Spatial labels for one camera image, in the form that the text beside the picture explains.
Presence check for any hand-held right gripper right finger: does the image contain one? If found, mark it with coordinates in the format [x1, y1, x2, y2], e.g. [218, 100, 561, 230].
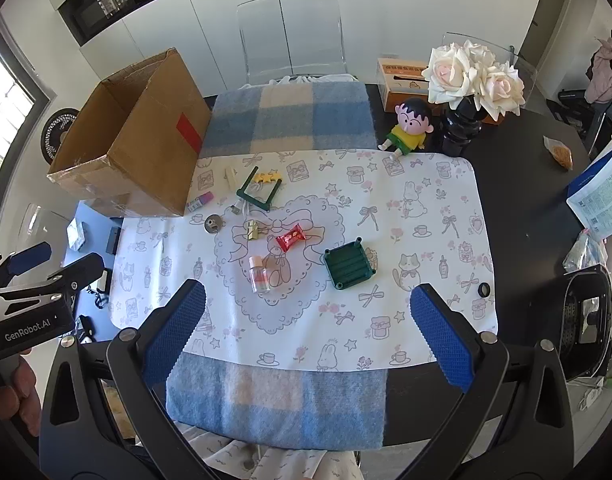
[410, 282, 574, 480]

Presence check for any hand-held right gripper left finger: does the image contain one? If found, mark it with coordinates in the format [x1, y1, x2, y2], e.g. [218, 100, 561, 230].
[38, 279, 221, 480]

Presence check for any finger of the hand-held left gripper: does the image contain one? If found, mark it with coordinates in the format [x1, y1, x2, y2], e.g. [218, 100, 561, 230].
[44, 252, 105, 297]
[0, 241, 54, 292]

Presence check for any small clear bottle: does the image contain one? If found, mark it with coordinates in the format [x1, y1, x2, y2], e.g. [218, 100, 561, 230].
[248, 255, 271, 293]

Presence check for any green square tray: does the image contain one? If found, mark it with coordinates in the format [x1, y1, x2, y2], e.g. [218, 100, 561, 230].
[322, 236, 379, 292]

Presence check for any brown cardboard box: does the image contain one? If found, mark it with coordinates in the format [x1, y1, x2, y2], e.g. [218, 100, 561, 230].
[46, 48, 213, 218]

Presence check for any red candy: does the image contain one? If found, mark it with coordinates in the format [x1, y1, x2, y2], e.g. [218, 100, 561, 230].
[275, 226, 307, 252]

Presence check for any green plastic frame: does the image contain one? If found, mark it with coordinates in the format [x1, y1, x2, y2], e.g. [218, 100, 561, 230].
[237, 165, 284, 212]

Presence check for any person's left hand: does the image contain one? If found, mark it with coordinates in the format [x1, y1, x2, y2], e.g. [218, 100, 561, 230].
[0, 347, 43, 442]

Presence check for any black round fan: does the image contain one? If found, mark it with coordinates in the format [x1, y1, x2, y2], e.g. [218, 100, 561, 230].
[42, 108, 81, 163]

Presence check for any white printed table mat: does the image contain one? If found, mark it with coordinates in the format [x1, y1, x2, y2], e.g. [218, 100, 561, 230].
[108, 149, 499, 373]

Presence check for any black countertop appliance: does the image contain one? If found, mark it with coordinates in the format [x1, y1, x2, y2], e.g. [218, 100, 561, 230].
[561, 265, 612, 378]

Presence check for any window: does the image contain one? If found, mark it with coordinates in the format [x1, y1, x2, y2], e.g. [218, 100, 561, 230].
[0, 25, 36, 196]

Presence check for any clear plastic bag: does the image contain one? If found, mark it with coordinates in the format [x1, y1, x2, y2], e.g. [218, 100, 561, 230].
[563, 230, 612, 273]

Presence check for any cartoon boy figurine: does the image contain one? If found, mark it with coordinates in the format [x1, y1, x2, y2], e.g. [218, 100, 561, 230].
[377, 100, 427, 156]

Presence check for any blue and white packet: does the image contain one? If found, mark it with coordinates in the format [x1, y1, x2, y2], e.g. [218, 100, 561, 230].
[566, 132, 612, 241]

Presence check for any small snack packet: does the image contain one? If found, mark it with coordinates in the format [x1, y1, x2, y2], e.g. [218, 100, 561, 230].
[543, 135, 574, 172]

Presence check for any blue plaid blanket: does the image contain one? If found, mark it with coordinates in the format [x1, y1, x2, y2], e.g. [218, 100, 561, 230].
[166, 77, 389, 450]

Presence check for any orange tissue box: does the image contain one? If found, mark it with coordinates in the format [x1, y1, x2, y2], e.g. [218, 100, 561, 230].
[377, 57, 504, 123]

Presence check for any black built-in oven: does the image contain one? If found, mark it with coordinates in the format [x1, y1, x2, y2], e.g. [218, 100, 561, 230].
[58, 0, 151, 46]

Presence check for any white fringed cloth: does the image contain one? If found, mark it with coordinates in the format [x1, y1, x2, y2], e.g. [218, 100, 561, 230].
[266, 74, 361, 86]

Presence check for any pile of clothes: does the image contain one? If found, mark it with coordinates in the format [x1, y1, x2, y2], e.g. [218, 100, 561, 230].
[583, 30, 612, 106]

